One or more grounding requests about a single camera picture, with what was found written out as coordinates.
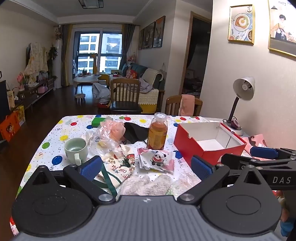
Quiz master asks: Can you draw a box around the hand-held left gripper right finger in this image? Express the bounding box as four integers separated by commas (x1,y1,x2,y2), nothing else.
177,155,267,205

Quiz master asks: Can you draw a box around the white standing air conditioner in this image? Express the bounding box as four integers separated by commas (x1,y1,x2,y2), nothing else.
52,38,63,89

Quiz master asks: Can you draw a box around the balcony window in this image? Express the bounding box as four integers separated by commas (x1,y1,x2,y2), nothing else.
72,28,123,75

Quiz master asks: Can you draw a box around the yellow box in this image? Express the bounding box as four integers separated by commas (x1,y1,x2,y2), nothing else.
13,105,26,127

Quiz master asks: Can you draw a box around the gold framed figure poster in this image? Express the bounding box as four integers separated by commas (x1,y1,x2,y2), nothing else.
268,0,296,57

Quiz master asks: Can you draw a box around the black face mask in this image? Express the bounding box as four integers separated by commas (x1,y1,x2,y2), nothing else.
123,122,150,144

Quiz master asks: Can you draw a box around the wooden chair with towel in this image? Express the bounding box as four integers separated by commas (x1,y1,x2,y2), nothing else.
164,95,203,117

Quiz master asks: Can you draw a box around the white fluffy cloth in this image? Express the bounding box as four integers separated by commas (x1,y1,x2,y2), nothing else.
118,174,172,196

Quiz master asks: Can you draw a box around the white desk lamp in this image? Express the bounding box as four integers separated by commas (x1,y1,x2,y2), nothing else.
222,76,256,137

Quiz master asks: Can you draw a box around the red cardboard box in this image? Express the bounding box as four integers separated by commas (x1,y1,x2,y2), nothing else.
173,122,248,166

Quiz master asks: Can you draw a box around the ceiling light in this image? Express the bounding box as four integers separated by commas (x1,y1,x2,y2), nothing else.
78,0,104,9

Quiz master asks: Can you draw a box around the pale green mug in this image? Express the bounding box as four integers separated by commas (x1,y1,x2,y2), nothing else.
64,138,89,165

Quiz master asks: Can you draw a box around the yellow giraffe toy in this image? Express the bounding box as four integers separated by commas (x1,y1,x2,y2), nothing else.
90,53,99,75

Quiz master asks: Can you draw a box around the small yellow chair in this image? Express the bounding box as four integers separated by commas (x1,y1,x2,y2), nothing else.
99,73,111,88

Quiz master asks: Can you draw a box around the orange paper bag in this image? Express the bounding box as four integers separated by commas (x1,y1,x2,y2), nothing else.
0,114,21,142

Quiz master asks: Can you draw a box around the sofa with cream cover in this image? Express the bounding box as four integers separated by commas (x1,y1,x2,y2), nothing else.
109,63,166,112

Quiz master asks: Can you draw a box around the gold framed food picture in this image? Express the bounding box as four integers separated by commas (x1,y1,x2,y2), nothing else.
228,4,255,45

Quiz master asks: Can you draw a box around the orange juice bottle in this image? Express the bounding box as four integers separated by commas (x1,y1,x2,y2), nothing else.
146,113,168,151

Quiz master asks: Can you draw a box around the peach mesh bath sponge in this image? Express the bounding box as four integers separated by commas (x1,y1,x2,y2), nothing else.
110,120,127,140

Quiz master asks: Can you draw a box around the pink paper bag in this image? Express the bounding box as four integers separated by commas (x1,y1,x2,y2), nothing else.
241,134,279,161

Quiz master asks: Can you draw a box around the floral hanging cloth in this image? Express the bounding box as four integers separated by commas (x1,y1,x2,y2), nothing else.
24,43,48,82

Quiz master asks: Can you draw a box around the clear plastic zip bag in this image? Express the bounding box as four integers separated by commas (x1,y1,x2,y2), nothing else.
87,118,130,158

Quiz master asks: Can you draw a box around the wooden dining chair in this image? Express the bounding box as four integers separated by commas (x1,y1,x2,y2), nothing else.
110,78,143,114

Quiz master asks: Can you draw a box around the grey cloth pile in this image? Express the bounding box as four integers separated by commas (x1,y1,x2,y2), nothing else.
92,83,111,105

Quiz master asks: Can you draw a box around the dark tv cabinet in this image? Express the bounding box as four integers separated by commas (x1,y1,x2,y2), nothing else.
9,77,56,112

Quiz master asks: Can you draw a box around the low round table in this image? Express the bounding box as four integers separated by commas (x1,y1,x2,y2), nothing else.
73,75,99,94

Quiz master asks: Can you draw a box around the green potted plant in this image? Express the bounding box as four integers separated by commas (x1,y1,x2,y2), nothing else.
47,46,59,80

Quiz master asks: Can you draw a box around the panda print packet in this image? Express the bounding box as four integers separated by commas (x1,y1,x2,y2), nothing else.
137,147,175,173

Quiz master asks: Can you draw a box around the green block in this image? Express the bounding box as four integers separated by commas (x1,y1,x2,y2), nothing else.
91,117,106,128

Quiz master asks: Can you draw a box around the grey and yellow curtain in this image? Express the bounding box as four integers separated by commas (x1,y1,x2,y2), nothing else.
121,24,136,70
60,24,73,88

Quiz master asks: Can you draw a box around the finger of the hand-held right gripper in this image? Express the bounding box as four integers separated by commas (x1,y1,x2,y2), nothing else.
250,146,296,161
220,154,296,173

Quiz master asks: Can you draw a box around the black television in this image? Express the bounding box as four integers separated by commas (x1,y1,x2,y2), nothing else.
0,80,10,121

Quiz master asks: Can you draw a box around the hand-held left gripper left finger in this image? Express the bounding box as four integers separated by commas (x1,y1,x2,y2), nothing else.
31,155,116,206

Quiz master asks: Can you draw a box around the pink towel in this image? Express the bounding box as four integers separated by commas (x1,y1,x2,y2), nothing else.
178,94,195,117

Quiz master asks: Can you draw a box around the cartoon print drawstring bag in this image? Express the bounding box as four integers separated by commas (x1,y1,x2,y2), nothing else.
92,144,136,195

